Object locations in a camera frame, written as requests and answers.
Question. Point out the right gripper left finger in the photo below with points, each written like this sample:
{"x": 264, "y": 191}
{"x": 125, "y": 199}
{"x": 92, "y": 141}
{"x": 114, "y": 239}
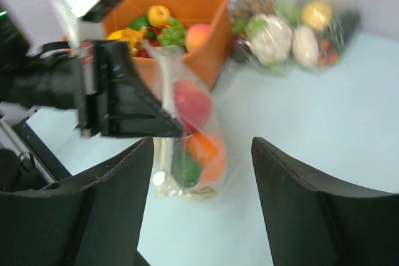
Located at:
{"x": 92, "y": 218}

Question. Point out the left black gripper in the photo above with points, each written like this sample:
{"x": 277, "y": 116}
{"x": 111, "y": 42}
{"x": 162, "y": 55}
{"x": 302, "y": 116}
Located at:
{"x": 103, "y": 86}

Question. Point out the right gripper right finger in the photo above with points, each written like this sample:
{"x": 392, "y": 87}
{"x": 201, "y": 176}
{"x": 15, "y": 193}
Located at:
{"x": 313, "y": 218}

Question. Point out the red fake apple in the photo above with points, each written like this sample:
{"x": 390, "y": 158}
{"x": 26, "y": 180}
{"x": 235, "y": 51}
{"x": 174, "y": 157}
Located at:
{"x": 193, "y": 105}

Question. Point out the green fake cucumber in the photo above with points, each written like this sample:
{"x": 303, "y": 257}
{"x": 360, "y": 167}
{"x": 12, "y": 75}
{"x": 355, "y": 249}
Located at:
{"x": 185, "y": 169}

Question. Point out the zip bag of fruit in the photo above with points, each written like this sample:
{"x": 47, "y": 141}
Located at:
{"x": 170, "y": 69}

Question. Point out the fake orange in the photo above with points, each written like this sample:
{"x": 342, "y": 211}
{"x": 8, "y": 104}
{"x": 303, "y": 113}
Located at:
{"x": 210, "y": 152}

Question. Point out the green fake grapes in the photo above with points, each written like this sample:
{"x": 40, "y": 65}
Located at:
{"x": 173, "y": 33}

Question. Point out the green fake bell pepper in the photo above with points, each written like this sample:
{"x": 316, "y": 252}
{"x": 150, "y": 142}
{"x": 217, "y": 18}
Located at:
{"x": 139, "y": 22}

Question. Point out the fake peach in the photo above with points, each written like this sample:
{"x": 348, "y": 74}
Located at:
{"x": 196, "y": 36}

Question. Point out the zip bag of vegetables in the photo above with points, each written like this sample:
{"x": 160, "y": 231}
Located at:
{"x": 274, "y": 35}

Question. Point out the orange plastic bin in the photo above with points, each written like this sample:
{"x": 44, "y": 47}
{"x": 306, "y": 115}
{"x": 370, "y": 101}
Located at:
{"x": 208, "y": 60}

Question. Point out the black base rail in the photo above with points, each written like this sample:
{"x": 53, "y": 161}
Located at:
{"x": 26, "y": 162}

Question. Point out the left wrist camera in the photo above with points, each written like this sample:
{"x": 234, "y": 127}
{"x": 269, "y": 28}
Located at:
{"x": 82, "y": 19}

